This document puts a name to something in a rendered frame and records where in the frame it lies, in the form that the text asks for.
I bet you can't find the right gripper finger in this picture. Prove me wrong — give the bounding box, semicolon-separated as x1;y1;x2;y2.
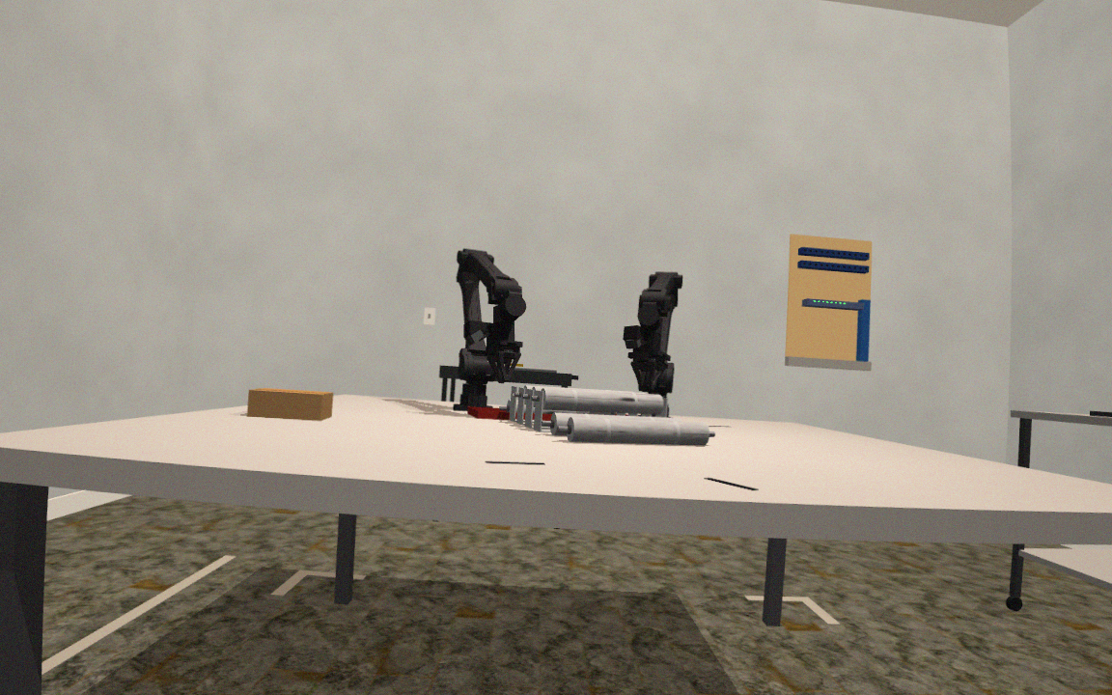
495;350;522;381
487;355;513;383

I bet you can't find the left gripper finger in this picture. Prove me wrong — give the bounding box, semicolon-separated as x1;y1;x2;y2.
648;360;666;390
631;361;649;390

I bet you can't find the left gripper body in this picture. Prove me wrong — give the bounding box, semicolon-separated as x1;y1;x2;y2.
628;350;671;367

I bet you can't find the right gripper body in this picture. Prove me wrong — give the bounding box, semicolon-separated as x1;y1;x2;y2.
486;322;522;356

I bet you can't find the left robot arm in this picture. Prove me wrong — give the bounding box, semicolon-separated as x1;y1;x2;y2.
623;272;682;398

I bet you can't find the brown cardboard box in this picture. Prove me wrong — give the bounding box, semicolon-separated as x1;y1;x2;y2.
247;388;332;421

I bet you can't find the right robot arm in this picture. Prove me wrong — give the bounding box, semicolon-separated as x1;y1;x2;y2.
453;248;526;411

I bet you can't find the red scrap tray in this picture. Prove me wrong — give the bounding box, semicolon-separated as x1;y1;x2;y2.
467;406;552;421

